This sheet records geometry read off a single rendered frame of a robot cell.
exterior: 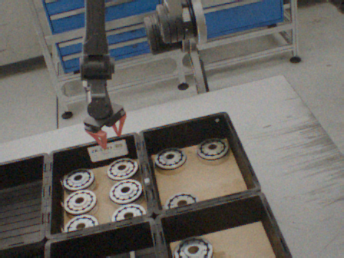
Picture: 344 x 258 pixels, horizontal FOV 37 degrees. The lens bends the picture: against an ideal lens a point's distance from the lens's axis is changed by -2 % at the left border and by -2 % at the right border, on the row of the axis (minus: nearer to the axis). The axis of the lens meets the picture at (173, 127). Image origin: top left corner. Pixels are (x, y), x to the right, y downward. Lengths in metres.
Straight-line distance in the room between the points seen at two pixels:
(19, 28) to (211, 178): 2.94
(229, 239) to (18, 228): 0.65
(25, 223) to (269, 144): 0.90
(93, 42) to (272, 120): 0.97
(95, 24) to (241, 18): 2.34
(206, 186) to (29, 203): 0.57
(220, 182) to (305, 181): 0.32
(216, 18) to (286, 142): 1.70
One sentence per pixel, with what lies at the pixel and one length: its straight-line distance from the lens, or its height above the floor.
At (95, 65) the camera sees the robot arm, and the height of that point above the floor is 1.32.
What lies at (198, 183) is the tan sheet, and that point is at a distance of 1.62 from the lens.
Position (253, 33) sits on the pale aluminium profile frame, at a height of 0.30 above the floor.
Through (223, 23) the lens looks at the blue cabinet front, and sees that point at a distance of 3.53.
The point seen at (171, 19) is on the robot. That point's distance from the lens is 1.83.
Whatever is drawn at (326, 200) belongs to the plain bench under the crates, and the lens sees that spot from 1.73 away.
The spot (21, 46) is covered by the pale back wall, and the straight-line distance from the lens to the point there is 4.38.
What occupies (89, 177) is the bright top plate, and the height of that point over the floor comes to 0.86.
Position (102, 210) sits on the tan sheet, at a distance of 1.62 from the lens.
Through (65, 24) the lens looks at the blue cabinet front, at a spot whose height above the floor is 0.66.
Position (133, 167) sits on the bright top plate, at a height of 0.86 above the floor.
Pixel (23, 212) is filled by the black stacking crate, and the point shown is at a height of 0.83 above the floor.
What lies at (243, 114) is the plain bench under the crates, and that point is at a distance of 2.10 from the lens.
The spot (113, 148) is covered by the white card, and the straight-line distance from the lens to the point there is 1.73.
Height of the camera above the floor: 1.92
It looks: 36 degrees down
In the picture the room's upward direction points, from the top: 11 degrees counter-clockwise
